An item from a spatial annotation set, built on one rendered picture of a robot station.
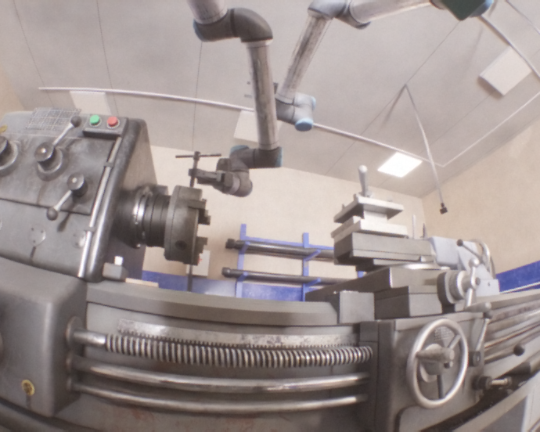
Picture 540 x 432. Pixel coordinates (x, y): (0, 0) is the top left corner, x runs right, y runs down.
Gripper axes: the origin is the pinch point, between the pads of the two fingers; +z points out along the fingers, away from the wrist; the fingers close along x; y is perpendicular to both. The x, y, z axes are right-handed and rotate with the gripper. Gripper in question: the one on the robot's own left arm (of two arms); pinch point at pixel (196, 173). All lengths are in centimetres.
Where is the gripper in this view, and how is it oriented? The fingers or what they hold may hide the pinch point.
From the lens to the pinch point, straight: 94.3
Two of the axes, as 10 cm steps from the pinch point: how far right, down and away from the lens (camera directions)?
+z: -4.1, -0.7, -9.1
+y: -1.1, 9.9, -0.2
